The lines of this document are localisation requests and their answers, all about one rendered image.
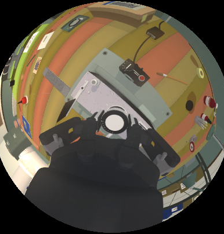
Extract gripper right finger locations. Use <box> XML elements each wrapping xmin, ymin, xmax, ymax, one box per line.
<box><xmin>128</xmin><ymin>114</ymin><xmax>182</xmax><ymax>168</ymax></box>

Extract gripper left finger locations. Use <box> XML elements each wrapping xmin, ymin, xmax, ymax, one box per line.
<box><xmin>38</xmin><ymin>110</ymin><xmax>102</xmax><ymax>147</ymax></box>

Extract black lens ring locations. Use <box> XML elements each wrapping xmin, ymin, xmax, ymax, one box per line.
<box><xmin>96</xmin><ymin>105</ymin><xmax>133</xmax><ymax>134</ymax></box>

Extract black round lens cap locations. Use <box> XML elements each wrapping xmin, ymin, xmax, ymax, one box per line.
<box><xmin>185</xmin><ymin>100</ymin><xmax>194</xmax><ymax>112</ymax></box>

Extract grey felt strip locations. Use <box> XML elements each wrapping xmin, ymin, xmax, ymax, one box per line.
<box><xmin>42</xmin><ymin>67</ymin><xmax>71</xmax><ymax>96</ymax></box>

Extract pale green shutter tester body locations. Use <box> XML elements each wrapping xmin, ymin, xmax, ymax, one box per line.
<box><xmin>64</xmin><ymin>47</ymin><xmax>173</xmax><ymax>130</ymax></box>

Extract black tester control box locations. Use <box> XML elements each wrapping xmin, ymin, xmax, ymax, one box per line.
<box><xmin>118</xmin><ymin>58</ymin><xmax>150</xmax><ymax>87</ymax></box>

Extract black tester dial knob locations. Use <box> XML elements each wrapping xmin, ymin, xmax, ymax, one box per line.
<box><xmin>123</xmin><ymin>61</ymin><xmax>135</xmax><ymax>72</ymax></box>

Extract black flat card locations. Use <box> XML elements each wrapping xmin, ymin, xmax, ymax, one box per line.
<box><xmin>56</xmin><ymin>98</ymin><xmax>76</xmax><ymax>123</ymax></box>

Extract grey red-faced round tin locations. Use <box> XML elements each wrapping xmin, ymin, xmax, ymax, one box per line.
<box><xmin>188</xmin><ymin>134</ymin><xmax>198</xmax><ymax>153</ymax></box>

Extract blue booklet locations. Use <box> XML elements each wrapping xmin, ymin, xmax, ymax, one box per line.
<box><xmin>21</xmin><ymin>114</ymin><xmax>32</xmax><ymax>139</ymax></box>

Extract green metal drawer cabinet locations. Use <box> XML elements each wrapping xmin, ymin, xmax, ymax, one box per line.
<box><xmin>3</xmin><ymin>126</ymin><xmax>32</xmax><ymax>161</ymax></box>

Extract teal metal stool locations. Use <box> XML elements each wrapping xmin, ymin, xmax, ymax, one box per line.
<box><xmin>180</xmin><ymin>148</ymin><xmax>212</xmax><ymax>192</ymax></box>

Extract silver tweezers bundle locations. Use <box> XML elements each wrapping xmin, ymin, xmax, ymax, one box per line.
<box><xmin>194</xmin><ymin>115</ymin><xmax>208</xmax><ymax>130</ymax></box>

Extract pale green oval dish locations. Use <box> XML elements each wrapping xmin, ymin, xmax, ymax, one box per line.
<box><xmin>205</xmin><ymin>124</ymin><xmax>216</xmax><ymax>141</ymax></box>

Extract red white black-tipped bottle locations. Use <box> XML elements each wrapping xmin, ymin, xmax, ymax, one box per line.
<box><xmin>200</xmin><ymin>113</ymin><xmax>213</xmax><ymax>125</ymax></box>

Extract blue labelled box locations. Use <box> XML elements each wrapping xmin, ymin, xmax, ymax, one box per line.
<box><xmin>162</xmin><ymin>203</ymin><xmax>184</xmax><ymax>220</ymax></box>

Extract red and white film canister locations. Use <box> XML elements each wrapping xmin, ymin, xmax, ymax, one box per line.
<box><xmin>203</xmin><ymin>95</ymin><xmax>218</xmax><ymax>109</ymax></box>

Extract wooden paint brush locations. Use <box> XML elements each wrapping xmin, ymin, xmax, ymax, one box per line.
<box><xmin>156</xmin><ymin>72</ymin><xmax>189</xmax><ymax>86</ymax></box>

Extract tan patterned card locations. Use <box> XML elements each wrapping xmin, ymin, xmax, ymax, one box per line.
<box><xmin>32</xmin><ymin>56</ymin><xmax>43</xmax><ymax>75</ymax></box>

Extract green pencil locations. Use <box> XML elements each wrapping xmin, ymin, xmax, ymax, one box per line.
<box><xmin>26</xmin><ymin>54</ymin><xmax>37</xmax><ymax>67</ymax></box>

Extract yellow-green tape roll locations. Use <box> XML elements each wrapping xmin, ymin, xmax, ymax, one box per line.
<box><xmin>196</xmin><ymin>67</ymin><xmax>205</xmax><ymax>79</ymax></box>

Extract white paper sheet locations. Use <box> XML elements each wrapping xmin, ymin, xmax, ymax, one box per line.
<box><xmin>37</xmin><ymin>31</ymin><xmax>55</xmax><ymax>51</ymax></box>

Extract white printed label card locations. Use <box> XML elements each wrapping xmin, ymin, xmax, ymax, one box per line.
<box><xmin>23</xmin><ymin>31</ymin><xmax>39</xmax><ymax>53</ymax></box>

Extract dark brown power adapter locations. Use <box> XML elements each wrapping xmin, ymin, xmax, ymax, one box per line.
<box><xmin>146</xmin><ymin>26</ymin><xmax>165</xmax><ymax>41</ymax></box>

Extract wooden shelf board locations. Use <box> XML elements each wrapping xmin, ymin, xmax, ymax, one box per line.
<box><xmin>86</xmin><ymin>1</ymin><xmax>156</xmax><ymax>28</ymax></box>

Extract black cable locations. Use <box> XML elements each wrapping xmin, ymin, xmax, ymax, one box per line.
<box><xmin>132</xmin><ymin>20</ymin><xmax>165</xmax><ymax>64</ymax></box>

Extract green tray with ring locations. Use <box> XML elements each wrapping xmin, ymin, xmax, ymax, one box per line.
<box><xmin>60</xmin><ymin>14</ymin><xmax>90</xmax><ymax>33</ymax></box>

